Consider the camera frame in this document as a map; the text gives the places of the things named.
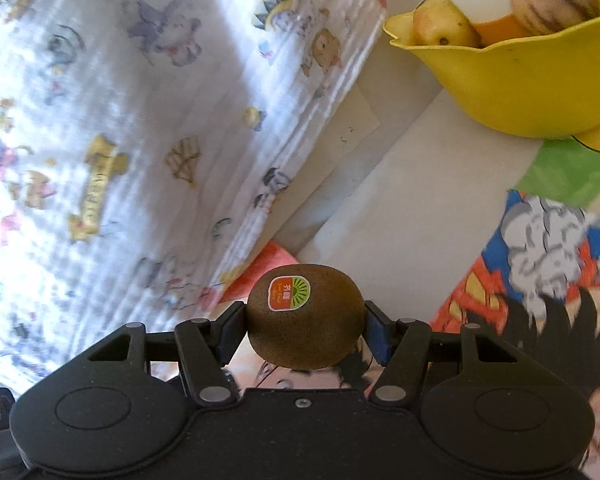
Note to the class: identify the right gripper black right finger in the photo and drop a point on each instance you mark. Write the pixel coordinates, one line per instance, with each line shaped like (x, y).
(401, 348)

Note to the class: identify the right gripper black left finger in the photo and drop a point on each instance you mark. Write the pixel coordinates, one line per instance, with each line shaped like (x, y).
(204, 348)

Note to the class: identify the brown kiwi with sticker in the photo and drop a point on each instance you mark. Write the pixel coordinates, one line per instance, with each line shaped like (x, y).
(304, 316)

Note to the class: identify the small orange kumquat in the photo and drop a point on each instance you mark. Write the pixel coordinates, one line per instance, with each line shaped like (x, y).
(502, 29)

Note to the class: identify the straw hat anime drawing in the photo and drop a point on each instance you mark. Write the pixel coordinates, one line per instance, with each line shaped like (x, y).
(537, 281)

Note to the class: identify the white printed cartoon cloth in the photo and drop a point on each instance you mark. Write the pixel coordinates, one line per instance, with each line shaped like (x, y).
(142, 146)

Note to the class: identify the yellow plastic bowl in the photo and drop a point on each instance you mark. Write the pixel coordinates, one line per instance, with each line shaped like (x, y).
(536, 87)

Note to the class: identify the pale apple in bowl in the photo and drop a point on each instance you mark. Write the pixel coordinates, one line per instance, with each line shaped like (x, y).
(442, 23)

